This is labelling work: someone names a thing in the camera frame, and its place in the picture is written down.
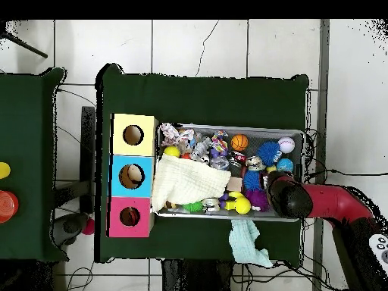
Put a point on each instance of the yellow round object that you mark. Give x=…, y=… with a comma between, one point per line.
x=3, y=170

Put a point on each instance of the wooden box with three holes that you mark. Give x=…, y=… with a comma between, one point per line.
x=142, y=145

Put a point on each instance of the cream muslin cloth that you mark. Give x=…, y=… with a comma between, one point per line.
x=188, y=182

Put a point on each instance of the silver mesh bin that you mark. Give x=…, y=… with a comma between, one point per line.
x=260, y=133

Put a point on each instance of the small orange basketball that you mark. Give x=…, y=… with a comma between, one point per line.
x=239, y=142

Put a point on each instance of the smooth yellow ball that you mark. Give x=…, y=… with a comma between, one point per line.
x=171, y=151

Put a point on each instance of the small white baseball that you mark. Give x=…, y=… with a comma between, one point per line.
x=286, y=145

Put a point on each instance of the orange striped tiger plush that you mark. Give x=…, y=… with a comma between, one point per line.
x=130, y=216

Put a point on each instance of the globe print ball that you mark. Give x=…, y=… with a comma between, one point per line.
x=285, y=165

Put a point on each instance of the black rod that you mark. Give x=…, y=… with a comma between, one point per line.
x=27, y=47

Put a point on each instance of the grey rounded object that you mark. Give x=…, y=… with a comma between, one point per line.
x=69, y=227

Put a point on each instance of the dark green table cloth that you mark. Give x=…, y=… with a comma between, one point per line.
x=27, y=121
x=197, y=100

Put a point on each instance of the purple knobbly toy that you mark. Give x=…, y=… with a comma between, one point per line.
x=257, y=200

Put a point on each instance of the orange round object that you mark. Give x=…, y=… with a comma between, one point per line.
x=7, y=206

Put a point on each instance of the mint green muslin cloth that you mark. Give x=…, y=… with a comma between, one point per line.
x=245, y=242

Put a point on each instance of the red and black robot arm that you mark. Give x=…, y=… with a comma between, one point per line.
x=333, y=201

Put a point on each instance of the blue spiky ball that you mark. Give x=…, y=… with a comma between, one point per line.
x=251, y=180
x=269, y=153

